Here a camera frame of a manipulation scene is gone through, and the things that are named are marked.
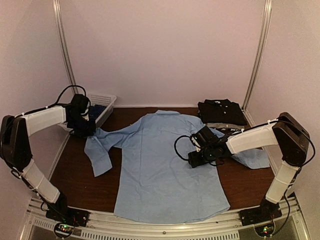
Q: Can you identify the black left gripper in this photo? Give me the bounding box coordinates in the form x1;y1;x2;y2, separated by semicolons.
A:
68;115;96;138

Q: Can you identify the light blue long sleeve shirt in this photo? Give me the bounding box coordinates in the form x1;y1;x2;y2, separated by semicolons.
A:
83;109;271;223

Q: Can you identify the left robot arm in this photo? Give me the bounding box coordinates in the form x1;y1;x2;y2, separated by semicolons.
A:
0;94;96;222

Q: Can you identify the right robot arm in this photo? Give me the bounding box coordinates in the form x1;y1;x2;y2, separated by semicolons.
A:
186;112;315;221

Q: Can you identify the dark blue folded shirt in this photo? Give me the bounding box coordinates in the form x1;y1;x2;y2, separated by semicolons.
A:
88;104;107;121

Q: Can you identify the grey patterned folded shirt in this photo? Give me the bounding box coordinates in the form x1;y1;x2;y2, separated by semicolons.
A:
198;112;248;130

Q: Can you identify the white plastic mesh basket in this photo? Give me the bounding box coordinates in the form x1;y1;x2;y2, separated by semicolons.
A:
59;93;118;133

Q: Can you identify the black folded polo shirt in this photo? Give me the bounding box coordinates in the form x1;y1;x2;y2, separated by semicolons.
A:
197;99;248;126

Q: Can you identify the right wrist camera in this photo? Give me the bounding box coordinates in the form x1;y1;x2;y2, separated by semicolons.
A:
190;126;219;152

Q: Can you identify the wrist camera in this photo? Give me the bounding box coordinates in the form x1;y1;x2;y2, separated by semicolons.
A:
190;126;219;152
70;93;91;117

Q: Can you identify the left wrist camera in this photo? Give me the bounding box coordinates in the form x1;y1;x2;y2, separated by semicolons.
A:
70;93;91;117

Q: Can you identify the right black camera cable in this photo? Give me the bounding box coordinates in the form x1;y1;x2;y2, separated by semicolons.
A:
173;134;193;161

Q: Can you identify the black camera cable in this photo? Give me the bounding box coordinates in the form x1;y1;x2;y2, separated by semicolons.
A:
173;134;193;161
53;84;88;106

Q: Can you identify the left black camera cable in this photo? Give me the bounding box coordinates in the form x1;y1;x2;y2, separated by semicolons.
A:
53;84;88;106

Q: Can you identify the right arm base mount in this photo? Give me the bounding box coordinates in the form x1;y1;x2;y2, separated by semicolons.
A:
239;204;282;238

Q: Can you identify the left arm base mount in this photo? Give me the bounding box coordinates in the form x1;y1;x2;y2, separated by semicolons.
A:
45;207;90;239

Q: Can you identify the front aluminium rail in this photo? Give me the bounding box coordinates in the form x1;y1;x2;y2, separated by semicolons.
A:
18;197;311;240

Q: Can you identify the left aluminium frame post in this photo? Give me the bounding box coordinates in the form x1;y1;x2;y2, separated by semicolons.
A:
52;0;79;95

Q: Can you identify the aluminium frame post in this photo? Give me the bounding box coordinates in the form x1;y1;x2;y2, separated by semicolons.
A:
242;0;273;112
52;0;79;95

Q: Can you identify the right aluminium frame post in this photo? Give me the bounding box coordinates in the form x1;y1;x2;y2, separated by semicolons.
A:
242;0;273;112

